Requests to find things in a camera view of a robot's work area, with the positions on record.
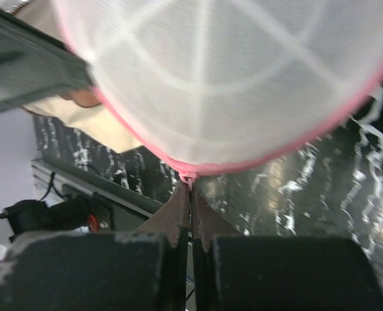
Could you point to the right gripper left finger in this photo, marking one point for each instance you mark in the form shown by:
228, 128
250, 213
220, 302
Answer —
144, 269

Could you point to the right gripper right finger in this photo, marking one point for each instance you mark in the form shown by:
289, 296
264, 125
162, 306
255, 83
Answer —
236, 272

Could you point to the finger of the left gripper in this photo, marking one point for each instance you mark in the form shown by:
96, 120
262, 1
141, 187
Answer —
34, 65

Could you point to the white pink mesh laundry bag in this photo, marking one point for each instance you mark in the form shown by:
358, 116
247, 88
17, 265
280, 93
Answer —
215, 86

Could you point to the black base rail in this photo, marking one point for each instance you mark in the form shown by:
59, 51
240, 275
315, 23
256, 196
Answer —
114, 207

